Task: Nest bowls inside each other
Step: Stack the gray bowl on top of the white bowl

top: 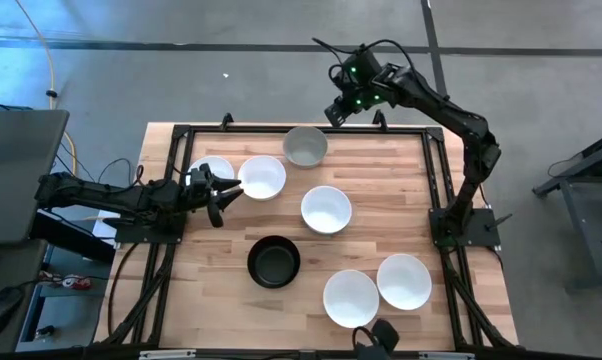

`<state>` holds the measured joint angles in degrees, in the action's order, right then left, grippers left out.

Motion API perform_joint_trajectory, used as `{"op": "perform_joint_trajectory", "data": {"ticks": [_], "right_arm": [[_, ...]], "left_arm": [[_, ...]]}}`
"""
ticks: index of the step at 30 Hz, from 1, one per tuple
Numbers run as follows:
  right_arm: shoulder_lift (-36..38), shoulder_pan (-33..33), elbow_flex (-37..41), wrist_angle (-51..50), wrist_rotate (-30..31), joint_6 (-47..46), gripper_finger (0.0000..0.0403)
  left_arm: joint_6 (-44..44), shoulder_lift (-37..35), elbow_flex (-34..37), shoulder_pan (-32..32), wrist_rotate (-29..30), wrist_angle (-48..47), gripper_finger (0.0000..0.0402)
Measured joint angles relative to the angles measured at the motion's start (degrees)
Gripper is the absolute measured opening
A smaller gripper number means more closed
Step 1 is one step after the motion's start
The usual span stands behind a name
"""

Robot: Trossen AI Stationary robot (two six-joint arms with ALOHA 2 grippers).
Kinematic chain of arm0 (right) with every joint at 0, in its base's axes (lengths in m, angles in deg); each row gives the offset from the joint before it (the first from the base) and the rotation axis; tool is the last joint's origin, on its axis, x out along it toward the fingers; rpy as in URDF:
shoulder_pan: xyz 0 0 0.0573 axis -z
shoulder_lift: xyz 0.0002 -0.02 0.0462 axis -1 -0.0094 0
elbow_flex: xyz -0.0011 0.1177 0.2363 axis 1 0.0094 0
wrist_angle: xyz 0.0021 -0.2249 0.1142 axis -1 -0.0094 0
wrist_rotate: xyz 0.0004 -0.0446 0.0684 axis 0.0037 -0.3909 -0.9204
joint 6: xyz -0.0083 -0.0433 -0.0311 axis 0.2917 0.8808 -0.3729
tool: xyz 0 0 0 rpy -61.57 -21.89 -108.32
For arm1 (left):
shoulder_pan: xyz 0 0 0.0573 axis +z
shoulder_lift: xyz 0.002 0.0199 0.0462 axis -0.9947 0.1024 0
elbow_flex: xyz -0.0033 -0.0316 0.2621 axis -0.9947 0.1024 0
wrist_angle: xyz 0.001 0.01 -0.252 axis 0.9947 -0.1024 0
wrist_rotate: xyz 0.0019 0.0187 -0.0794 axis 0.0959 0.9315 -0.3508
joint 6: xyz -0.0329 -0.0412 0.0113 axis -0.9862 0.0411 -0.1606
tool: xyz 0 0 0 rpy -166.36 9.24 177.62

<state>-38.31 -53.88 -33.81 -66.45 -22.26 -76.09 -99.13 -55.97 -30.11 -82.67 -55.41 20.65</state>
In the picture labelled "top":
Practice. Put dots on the black shelf beam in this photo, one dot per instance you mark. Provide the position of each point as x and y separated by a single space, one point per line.
71 237

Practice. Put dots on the dark metal cart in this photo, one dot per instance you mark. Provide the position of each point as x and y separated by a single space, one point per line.
581 210

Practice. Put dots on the white bowl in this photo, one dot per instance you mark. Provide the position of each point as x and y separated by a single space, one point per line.
261 177
351 299
326 210
221 167
404 281

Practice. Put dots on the black bowl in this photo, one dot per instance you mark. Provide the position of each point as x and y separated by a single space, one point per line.
273 262

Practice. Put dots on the grey bowl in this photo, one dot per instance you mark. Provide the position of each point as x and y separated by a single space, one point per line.
305 147

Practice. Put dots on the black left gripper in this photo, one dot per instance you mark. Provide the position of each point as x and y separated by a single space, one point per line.
198 201

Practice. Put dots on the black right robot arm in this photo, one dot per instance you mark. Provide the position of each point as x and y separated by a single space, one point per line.
446 107

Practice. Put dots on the black base antenna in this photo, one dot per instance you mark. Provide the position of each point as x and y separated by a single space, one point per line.
498 222

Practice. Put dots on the black frame foot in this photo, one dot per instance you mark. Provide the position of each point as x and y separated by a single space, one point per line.
379 120
226 121

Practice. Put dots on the dark side desk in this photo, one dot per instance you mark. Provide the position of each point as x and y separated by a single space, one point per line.
11 270

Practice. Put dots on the black aluminium table frame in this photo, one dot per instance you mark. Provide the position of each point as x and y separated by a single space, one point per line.
306 129

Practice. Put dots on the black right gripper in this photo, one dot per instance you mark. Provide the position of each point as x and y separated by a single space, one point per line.
366 92

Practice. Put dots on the grey desk panel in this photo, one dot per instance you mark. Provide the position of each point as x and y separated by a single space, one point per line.
21 170

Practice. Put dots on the black computer mouse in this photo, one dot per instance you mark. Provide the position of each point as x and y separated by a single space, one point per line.
1 310

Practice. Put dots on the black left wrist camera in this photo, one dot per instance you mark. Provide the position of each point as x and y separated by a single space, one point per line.
200 179

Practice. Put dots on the small black plug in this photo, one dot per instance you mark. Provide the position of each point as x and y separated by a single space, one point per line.
46 330

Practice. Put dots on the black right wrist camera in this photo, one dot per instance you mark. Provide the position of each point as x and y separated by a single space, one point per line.
366 61

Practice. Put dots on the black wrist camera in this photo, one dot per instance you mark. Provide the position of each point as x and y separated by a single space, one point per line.
200 179
366 61

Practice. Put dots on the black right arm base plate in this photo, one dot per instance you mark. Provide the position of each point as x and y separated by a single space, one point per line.
481 232

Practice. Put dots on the white paper sheet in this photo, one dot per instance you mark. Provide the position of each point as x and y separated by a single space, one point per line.
104 232

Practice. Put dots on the red and white object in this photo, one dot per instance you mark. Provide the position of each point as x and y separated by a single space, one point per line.
73 282

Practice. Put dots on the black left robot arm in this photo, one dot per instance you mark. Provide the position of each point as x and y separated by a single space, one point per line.
106 195

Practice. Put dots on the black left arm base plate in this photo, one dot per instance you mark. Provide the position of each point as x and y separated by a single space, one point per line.
131 235

